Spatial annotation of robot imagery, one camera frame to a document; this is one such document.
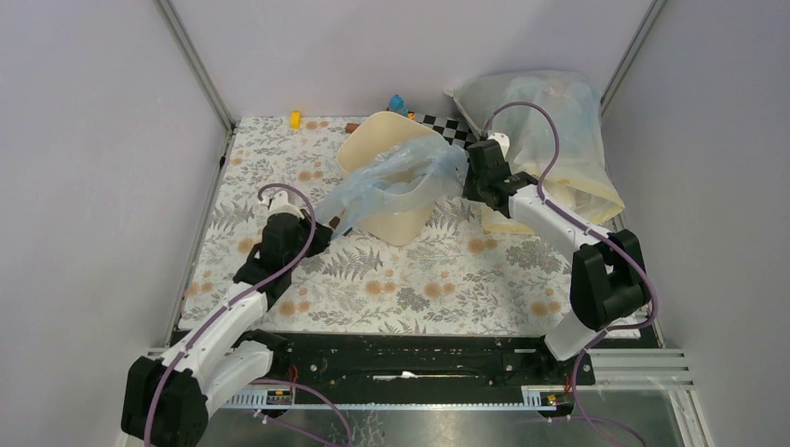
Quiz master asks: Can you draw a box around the blue plastic trash bag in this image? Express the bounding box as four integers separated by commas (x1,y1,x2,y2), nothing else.
316,135,469,247

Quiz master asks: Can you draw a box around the beige plastic trash bin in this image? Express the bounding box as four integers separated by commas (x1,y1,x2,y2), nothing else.
336,111,438,247

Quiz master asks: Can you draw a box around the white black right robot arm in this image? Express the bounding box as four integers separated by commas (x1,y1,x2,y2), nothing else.
463,139,651,384

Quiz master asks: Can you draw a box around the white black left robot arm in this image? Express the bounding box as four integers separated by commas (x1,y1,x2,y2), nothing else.
120,210,334,446

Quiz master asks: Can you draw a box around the black white checkerboard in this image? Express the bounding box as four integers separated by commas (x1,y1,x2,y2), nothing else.
410,113,478,149

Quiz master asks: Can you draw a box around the large translucent yellow bag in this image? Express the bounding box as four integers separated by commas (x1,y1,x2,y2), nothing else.
445,70,625,224

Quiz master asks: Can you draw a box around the yellow toy block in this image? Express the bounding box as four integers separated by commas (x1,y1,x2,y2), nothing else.
290,111,302,130

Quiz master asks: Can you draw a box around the blue toy figure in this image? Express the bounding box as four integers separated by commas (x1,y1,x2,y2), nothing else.
387,94,412,118

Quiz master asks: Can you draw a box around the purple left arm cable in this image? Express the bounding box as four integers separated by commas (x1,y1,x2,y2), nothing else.
143,182,319,447

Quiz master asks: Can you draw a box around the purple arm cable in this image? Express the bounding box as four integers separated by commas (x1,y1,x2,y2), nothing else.
481,101,660,447
143,182,319,447

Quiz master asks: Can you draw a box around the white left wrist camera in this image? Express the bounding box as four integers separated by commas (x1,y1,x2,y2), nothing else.
259,190,304,219

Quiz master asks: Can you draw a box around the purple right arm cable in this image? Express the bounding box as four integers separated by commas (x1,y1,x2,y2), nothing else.
481,101,660,447

